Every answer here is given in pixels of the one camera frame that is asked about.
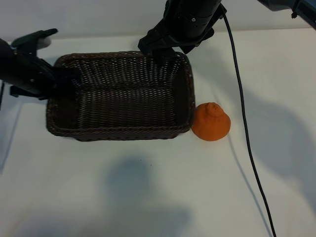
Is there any dark brown wicker basket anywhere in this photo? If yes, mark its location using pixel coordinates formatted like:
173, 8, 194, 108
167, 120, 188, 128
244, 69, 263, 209
45, 50, 197, 142

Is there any long black cable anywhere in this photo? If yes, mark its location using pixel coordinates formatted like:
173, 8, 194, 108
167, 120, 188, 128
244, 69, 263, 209
220, 4, 277, 237

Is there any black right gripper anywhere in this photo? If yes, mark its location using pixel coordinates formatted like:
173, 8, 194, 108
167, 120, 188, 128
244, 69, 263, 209
137, 0, 227, 69

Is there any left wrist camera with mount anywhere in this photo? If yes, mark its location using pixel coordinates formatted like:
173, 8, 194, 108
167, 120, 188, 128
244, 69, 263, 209
10, 28, 59, 54

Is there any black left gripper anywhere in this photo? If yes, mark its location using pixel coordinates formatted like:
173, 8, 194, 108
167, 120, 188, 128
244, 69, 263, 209
9, 53, 81, 101

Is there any orange with knobbed top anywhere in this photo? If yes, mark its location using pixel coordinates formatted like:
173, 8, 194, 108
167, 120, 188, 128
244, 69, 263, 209
191, 102, 232, 142

